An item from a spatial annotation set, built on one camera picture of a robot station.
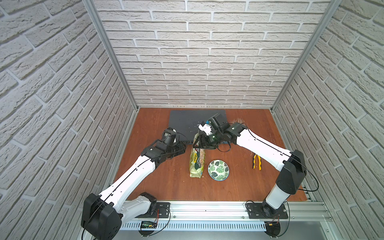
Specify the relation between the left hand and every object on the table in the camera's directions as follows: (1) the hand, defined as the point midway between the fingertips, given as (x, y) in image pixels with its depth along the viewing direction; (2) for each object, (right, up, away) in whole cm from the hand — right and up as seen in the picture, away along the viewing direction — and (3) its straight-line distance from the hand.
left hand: (184, 142), depth 80 cm
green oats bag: (+7, -8, -3) cm, 11 cm away
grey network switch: (-1, +11, +24) cm, 27 cm away
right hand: (+5, -3, -6) cm, 8 cm away
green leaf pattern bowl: (+20, -17, +7) cm, 28 cm away
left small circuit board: (-17, -39, -9) cm, 43 cm away
